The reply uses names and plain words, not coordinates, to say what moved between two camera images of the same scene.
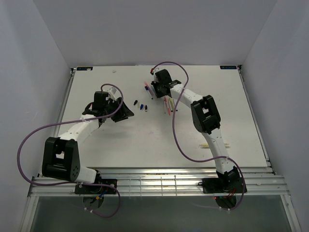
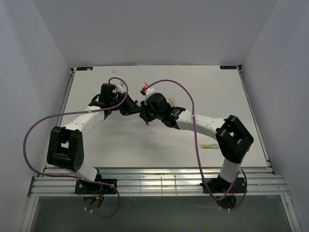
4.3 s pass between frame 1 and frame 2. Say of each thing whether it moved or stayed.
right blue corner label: stayed
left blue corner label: stayed
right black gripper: moved
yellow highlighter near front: stayed
